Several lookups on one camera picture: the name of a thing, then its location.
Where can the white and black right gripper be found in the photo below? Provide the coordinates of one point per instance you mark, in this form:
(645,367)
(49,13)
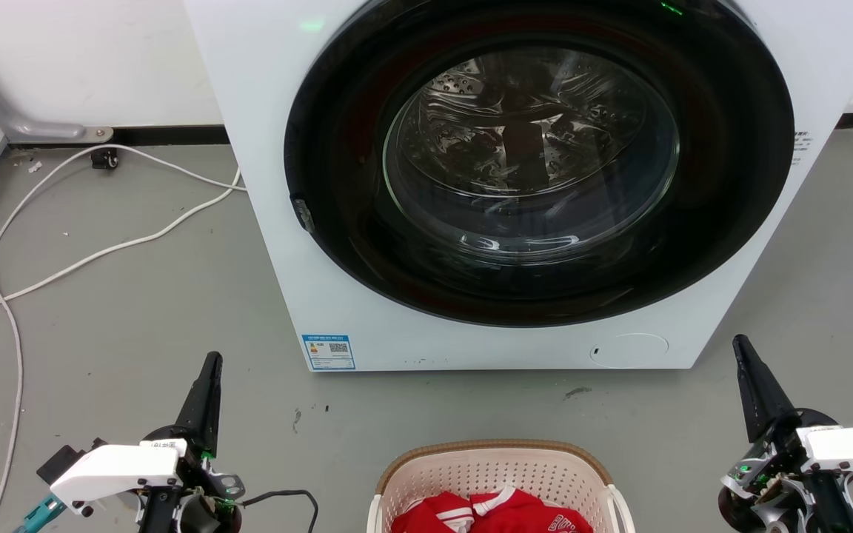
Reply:
(841,451)

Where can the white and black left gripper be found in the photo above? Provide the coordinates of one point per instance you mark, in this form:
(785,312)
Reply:
(115,468)

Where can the cream perforated laundry basket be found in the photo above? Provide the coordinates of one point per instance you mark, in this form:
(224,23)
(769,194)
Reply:
(471,474)

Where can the blue energy label sticker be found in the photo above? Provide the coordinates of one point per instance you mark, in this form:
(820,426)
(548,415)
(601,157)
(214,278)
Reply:
(328,352)

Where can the white front-load washing machine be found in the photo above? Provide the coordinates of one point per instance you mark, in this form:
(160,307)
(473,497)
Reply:
(271,185)

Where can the small black text sticker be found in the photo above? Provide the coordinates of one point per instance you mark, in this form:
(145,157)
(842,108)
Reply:
(801,143)

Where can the red and white garment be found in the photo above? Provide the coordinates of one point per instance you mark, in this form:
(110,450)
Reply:
(500,514)

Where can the round black glass washer door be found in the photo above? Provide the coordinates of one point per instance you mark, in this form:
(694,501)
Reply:
(338,148)

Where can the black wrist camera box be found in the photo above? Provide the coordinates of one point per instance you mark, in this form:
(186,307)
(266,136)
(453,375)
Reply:
(64,460)

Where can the small black floor bracket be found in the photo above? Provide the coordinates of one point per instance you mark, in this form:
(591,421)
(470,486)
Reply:
(104,158)

